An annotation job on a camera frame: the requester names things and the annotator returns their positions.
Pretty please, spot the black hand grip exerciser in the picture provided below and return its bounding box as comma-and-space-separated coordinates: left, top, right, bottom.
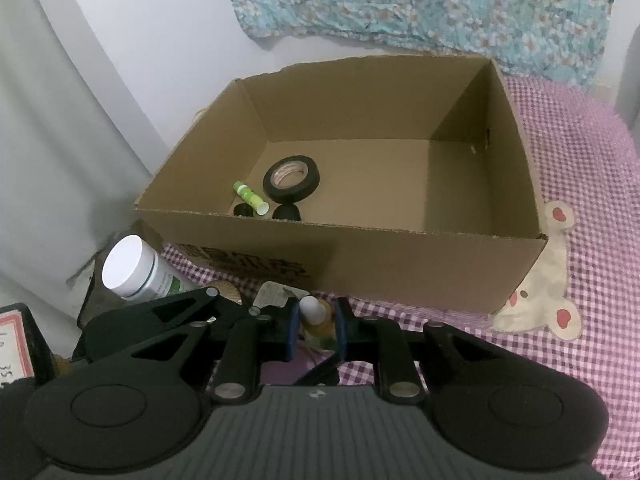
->
233, 202, 302, 222

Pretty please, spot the purple checkered tablecloth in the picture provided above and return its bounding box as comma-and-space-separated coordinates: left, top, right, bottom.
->
160, 75, 640, 480

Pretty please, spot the teal floral cloth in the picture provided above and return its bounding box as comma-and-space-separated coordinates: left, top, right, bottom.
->
222, 0, 617, 92

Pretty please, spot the purple plastic lid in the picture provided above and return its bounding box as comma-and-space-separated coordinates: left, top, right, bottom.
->
260, 347, 341, 387

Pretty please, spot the white pill bottle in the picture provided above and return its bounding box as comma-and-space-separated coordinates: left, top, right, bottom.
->
101, 235, 201, 306

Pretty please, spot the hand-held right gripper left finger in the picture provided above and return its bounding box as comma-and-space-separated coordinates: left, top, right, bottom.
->
75, 287, 301, 403

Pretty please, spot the brown cardboard box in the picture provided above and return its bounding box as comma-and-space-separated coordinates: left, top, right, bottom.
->
132, 54, 551, 313

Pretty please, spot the gold lid dark jar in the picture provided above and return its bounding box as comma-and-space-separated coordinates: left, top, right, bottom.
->
207, 282, 243, 306

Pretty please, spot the green glue stick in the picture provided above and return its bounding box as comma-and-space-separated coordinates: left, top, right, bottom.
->
232, 181, 270, 216

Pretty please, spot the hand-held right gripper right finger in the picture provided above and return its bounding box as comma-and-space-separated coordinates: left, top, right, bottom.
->
334, 297, 506, 403

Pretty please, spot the white charger plug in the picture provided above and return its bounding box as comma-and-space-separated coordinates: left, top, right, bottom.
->
252, 281, 311, 311

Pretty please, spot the black tape roll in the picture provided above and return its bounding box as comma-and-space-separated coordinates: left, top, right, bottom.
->
262, 156, 321, 204

